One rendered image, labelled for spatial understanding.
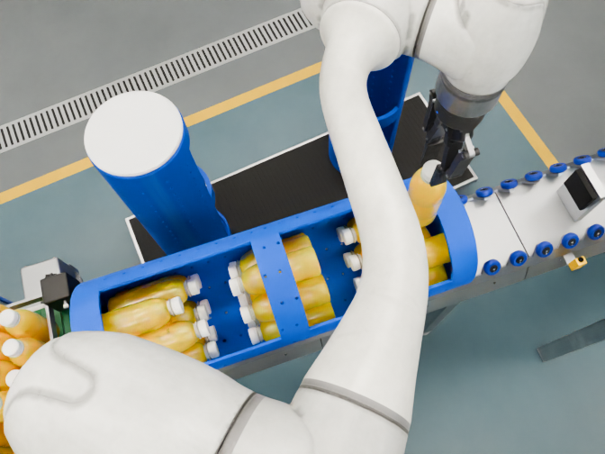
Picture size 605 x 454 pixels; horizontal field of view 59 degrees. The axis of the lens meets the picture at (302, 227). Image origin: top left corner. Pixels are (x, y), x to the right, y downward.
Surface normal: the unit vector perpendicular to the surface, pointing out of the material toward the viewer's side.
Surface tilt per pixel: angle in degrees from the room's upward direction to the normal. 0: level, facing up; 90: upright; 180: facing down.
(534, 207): 0
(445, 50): 83
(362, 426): 15
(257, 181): 0
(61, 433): 19
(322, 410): 28
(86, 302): 23
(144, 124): 0
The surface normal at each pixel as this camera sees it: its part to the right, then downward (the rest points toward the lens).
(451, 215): 0.01, -0.24
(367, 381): 0.10, -0.59
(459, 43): -0.55, 0.71
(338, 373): -0.35, -0.71
